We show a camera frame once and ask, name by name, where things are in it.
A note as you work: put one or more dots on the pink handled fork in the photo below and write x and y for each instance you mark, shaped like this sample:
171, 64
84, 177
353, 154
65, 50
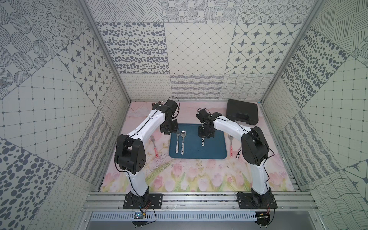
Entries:
155, 148

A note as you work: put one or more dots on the white handled fork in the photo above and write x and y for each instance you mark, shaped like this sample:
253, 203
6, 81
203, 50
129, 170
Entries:
177, 142

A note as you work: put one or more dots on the pink handled spoon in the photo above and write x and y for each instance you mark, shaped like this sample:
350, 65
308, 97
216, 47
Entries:
231, 145

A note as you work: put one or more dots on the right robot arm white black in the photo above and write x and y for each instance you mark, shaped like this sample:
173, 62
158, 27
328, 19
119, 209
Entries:
254, 149

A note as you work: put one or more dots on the right controller board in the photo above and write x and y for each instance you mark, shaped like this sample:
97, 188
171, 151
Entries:
262, 219

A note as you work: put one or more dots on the pink floral table mat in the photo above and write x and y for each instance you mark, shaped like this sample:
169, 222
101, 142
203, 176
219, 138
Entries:
166, 174

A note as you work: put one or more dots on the aluminium mounting rail frame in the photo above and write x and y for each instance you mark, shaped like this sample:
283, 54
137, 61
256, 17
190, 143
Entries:
201, 201

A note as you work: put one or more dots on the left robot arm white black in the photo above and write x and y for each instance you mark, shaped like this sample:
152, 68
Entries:
130, 156

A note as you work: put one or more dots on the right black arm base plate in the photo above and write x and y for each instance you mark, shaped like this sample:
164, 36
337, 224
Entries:
256, 201

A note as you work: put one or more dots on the teal plastic tray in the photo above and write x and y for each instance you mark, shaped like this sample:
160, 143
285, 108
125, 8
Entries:
193, 147

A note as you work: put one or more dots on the left controller board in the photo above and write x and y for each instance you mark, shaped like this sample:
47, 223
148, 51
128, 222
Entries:
139, 219

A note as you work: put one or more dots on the controller board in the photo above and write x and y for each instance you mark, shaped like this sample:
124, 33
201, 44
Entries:
139, 219
262, 219

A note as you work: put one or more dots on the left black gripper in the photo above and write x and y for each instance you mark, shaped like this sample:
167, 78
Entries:
168, 128

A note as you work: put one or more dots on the white perforated cable duct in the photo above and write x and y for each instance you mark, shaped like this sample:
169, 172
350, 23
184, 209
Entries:
177, 216

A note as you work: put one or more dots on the black plastic tool case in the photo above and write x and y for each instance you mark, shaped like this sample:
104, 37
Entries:
242, 111

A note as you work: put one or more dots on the white handled spoon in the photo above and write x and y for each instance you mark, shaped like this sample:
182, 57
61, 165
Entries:
183, 135

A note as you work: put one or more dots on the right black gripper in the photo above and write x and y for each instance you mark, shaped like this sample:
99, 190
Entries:
201, 135

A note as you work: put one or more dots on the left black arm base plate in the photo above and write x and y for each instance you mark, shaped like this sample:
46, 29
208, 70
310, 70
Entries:
148, 200

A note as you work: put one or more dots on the cow pattern handled spoon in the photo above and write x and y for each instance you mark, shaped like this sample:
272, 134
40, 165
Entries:
238, 153

